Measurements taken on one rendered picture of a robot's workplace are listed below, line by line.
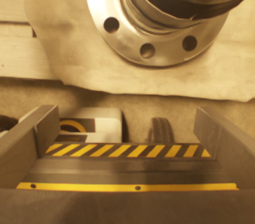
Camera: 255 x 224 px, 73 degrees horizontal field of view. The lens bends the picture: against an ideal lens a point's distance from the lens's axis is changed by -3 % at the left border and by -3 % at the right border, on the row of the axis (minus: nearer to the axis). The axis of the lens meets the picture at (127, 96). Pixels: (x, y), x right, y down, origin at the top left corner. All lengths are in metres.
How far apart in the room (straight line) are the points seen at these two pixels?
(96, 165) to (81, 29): 0.25
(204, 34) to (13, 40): 0.39
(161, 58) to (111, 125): 0.21
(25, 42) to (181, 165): 0.38
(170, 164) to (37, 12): 0.35
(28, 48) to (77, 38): 0.12
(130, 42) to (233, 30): 0.21
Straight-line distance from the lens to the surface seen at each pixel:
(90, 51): 0.35
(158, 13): 0.19
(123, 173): 0.28
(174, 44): 0.35
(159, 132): 0.46
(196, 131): 0.17
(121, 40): 0.34
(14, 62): 0.46
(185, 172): 0.30
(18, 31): 0.48
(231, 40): 0.43
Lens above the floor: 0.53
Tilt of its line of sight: 73 degrees down
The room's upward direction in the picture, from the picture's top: 177 degrees clockwise
